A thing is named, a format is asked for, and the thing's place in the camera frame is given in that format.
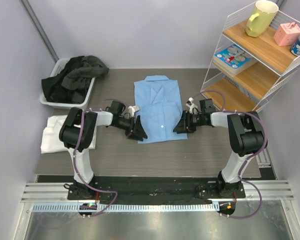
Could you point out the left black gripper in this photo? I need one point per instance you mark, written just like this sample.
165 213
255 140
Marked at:
135 131

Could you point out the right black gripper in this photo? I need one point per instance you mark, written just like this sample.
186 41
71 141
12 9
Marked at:
184 125

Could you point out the light blue long sleeve shirt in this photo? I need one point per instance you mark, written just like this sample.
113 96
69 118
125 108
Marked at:
160 108

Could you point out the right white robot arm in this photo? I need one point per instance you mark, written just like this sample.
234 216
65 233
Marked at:
246 133

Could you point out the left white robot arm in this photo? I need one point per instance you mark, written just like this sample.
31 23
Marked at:
79 127

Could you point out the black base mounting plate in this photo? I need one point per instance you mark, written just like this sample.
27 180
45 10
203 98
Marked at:
153 190

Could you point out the blue white tissue pack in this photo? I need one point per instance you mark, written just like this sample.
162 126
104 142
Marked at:
233 60

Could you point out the black dark clothes pile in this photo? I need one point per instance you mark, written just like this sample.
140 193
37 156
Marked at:
71 85

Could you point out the folded white shirt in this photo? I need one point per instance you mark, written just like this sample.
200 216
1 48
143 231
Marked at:
51 143

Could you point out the white plastic laundry basket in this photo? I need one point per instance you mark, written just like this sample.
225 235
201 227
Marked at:
59 66

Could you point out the pink cube power adapter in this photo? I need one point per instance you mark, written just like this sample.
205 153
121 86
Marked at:
286 34

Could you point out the yellow green ceramic mug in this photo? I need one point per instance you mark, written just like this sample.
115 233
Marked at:
262 15

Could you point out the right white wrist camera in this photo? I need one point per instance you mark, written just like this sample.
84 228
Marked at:
193 108

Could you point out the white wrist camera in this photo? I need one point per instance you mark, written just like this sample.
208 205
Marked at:
132 110
193 108

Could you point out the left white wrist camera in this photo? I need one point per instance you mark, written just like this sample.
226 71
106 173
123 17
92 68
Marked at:
132 110

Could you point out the aluminium slotted cable rail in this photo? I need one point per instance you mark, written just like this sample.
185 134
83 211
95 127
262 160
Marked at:
87 207

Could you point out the white wire wooden shelf rack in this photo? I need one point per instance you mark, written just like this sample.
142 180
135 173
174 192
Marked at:
254 87

